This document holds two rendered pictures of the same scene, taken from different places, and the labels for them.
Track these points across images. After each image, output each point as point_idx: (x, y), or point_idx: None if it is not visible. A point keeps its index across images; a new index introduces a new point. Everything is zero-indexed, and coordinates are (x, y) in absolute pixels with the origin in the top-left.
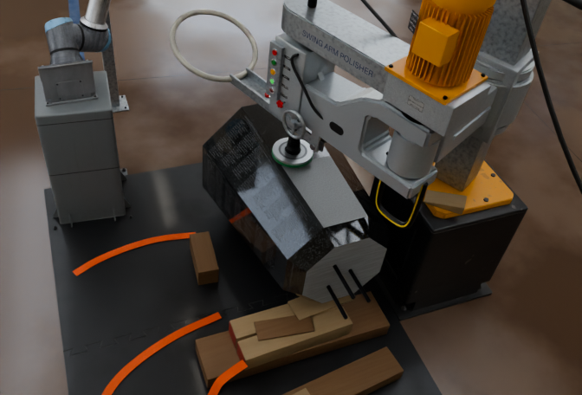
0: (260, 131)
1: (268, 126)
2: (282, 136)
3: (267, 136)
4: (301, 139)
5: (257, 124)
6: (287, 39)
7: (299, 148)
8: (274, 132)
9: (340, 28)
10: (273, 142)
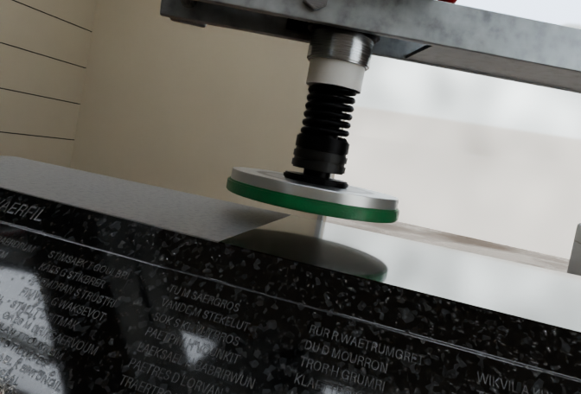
0: (510, 262)
1: (540, 275)
2: (456, 262)
3: (469, 255)
4: (358, 194)
5: (563, 274)
6: None
7: (296, 158)
8: (496, 267)
9: None
10: (424, 246)
